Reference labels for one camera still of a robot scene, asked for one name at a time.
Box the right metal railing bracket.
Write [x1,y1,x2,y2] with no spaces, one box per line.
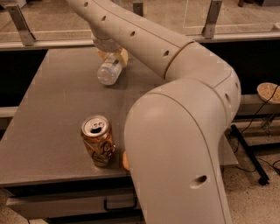
[202,0,222,39]

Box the middle metal railing bracket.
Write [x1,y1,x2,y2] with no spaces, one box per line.
[133,2,144,17]

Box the grey drawer with black handle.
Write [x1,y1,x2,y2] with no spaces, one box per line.
[6,187,140,220]

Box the left metal railing bracket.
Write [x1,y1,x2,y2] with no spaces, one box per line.
[7,4,36,46]

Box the clear plastic water bottle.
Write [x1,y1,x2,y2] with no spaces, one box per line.
[97,52,123,86]

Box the black cable on floor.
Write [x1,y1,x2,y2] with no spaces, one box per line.
[233,84,280,177]

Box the metal railing bracket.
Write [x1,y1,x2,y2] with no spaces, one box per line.
[7,4,36,46]
[133,2,144,17]
[202,0,222,39]

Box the black floor stand bar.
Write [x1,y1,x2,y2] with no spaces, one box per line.
[231,125,270,186]

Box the orange fruit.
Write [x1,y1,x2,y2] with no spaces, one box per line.
[122,151,130,171]

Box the orange soda can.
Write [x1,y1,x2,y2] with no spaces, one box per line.
[80,115,116,167]

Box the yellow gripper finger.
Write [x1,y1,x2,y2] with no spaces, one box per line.
[115,48,129,67]
[97,49,109,61]

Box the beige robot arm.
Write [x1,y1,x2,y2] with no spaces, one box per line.
[67,0,241,224]

